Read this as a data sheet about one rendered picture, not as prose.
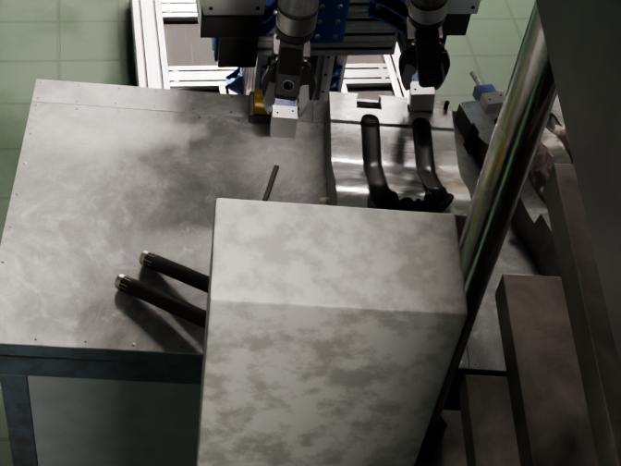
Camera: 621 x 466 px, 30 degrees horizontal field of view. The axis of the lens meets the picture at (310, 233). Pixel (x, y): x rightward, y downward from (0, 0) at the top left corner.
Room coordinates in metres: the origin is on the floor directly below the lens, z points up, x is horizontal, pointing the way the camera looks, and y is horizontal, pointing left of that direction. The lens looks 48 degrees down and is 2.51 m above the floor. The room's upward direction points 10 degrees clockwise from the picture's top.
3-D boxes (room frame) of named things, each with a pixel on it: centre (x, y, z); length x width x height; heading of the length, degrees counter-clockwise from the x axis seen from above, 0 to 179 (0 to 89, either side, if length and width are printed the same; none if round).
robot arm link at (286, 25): (1.72, 0.10, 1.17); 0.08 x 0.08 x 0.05
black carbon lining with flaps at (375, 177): (1.65, -0.16, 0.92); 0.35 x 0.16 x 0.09; 8
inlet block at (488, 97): (1.98, -0.32, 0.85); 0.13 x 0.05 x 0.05; 25
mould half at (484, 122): (1.77, -0.50, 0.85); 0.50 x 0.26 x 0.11; 25
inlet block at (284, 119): (1.75, 0.10, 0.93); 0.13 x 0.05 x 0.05; 8
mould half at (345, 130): (1.63, -0.15, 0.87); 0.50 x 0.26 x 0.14; 8
